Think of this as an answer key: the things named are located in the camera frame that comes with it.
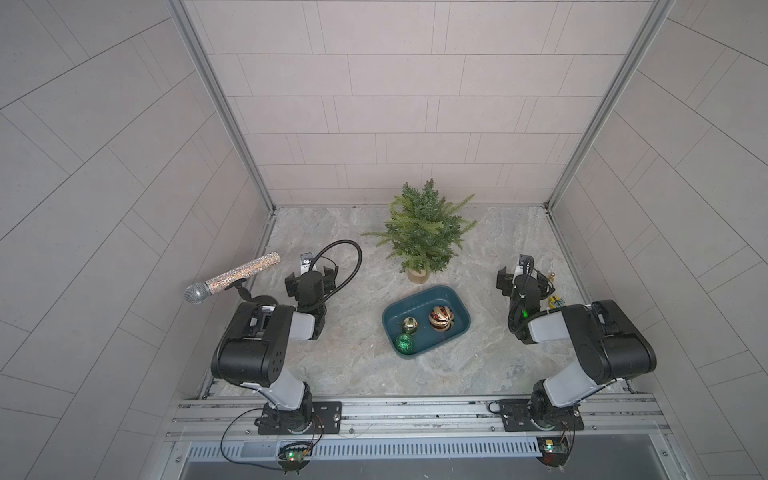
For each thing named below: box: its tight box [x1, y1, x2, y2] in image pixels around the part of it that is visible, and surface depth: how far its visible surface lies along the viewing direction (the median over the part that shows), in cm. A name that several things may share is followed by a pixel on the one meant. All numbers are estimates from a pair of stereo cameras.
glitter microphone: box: [185, 252, 281, 304], surface depth 72 cm
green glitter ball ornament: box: [394, 333, 415, 355], surface depth 80 cm
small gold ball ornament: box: [402, 316, 419, 335], surface depth 84 cm
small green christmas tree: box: [361, 178, 478, 284], surface depth 78 cm
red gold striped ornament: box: [428, 305, 455, 332], surface depth 84 cm
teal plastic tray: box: [382, 285, 472, 359], surface depth 88 cm
